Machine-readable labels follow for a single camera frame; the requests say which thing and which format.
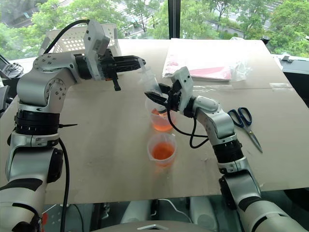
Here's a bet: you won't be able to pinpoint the white perforated plastic basket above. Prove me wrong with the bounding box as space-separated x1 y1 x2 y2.
39 23 121 58

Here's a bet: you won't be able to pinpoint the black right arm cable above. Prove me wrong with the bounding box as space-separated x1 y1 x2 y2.
166 108 210 149

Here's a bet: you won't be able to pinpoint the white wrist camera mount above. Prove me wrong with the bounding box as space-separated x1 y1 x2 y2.
83 19 119 82
170 66 195 116

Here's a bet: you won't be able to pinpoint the clear plastic bag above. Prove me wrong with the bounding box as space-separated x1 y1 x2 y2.
162 37 252 83

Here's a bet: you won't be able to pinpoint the black device with cables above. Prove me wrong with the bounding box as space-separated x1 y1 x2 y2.
0 54 24 82

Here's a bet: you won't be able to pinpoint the black window frame post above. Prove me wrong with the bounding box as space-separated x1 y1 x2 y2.
168 0 181 39

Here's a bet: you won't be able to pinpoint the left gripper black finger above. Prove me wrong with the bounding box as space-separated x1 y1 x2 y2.
115 63 143 73
115 55 147 65

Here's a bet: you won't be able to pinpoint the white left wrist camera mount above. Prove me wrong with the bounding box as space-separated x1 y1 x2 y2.
83 19 119 82

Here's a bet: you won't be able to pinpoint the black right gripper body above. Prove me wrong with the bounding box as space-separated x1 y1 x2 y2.
167 79 184 112

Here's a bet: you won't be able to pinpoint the white thin cable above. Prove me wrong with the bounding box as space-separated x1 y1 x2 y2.
158 198 193 223

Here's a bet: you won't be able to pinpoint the black side table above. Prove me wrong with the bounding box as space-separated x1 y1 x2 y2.
272 54 309 108

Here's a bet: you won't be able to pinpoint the clear cup with red liquid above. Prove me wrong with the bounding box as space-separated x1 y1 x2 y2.
146 132 178 168
144 97 179 133

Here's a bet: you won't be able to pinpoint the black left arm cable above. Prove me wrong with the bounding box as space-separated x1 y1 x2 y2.
44 19 91 232

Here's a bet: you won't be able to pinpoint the silver robot torso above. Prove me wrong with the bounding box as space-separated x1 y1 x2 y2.
89 219 243 232

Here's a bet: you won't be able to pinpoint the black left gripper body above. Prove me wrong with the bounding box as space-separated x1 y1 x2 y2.
98 48 122 92

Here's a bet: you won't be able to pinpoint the blue handled scissors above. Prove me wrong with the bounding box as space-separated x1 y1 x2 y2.
227 107 264 154

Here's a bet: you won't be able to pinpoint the red and white paper sheet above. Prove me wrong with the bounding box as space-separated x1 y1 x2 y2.
166 60 233 82

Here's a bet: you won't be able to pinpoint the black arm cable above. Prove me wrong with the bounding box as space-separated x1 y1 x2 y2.
44 19 91 232
166 108 210 149

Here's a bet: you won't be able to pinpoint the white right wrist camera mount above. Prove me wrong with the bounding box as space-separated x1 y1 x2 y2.
170 66 195 116

